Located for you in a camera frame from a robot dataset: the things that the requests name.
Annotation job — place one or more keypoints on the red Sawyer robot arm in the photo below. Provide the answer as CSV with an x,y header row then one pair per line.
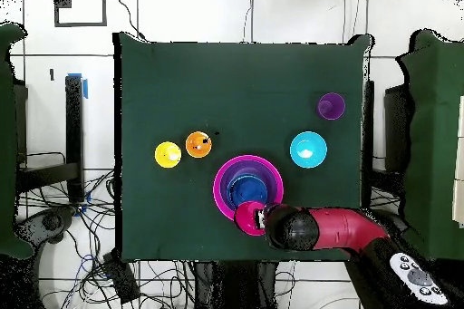
x,y
340,224

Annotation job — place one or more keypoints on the large pink bowl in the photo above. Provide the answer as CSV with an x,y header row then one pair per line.
x,y
216,189

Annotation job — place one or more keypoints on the blue tape piece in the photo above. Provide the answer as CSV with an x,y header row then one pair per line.
x,y
85,88

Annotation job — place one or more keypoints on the purple cup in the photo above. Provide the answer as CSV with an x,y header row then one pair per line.
x,y
331,106

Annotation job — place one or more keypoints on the dark green side tablecloth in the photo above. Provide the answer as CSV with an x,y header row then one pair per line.
x,y
435,142
7,142

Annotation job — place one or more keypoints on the black stand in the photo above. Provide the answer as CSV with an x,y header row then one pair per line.
x,y
369,124
74,124

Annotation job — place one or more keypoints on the dark blue bowl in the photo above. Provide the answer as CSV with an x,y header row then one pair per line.
x,y
248,189

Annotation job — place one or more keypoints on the cyan bowl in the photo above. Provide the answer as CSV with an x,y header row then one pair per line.
x,y
308,146

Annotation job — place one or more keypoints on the orange cup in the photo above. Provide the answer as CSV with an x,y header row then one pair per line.
x,y
194,140

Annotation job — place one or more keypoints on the grey chair base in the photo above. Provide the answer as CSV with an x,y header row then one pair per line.
x,y
50,222

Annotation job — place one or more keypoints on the black box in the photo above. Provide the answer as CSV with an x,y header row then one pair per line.
x,y
123,280

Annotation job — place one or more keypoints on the yellow cup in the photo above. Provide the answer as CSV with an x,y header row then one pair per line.
x,y
164,150

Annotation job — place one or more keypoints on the purple bowl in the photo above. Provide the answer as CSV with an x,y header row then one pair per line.
x,y
272,178

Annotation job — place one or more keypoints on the small red-pink bowl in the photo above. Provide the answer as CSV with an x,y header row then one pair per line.
x,y
246,218

